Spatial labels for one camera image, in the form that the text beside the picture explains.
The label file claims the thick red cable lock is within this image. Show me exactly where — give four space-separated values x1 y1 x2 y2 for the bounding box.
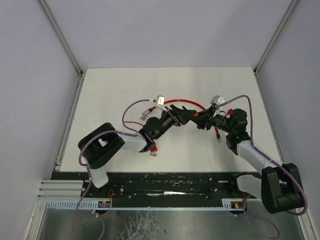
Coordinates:
140 99 221 143

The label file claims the small red padlock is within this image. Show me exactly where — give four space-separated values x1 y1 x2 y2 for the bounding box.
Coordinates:
150 145 158 154

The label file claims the red padlock with thin cable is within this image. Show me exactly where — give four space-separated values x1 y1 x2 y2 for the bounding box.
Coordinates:
123 121 144 132

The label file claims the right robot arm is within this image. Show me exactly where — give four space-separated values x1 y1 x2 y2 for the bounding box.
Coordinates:
191 108 308 215

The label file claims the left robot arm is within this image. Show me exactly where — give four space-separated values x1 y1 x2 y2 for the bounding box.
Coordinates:
77 105 198 189

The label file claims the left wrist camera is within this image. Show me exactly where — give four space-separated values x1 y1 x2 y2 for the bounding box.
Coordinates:
154 95 168 112

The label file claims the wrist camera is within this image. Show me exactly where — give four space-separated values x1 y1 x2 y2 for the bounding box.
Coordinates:
154 95 168 112
210 95 226 109

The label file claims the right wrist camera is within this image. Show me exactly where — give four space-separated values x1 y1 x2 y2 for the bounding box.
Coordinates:
210 95 226 109

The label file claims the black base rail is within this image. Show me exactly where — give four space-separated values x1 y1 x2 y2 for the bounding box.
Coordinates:
80 170 258 209

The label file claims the white cable duct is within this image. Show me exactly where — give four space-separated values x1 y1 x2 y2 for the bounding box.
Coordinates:
46 199 112 210

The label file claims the right aluminium frame post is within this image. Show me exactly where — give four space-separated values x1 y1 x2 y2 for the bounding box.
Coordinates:
253 0 300 75

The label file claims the aluminium frame post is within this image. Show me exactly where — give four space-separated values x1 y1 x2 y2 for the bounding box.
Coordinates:
253 0 300 75
37 0 84 76

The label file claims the left aluminium frame post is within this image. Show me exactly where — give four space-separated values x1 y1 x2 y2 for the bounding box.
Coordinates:
37 0 84 76

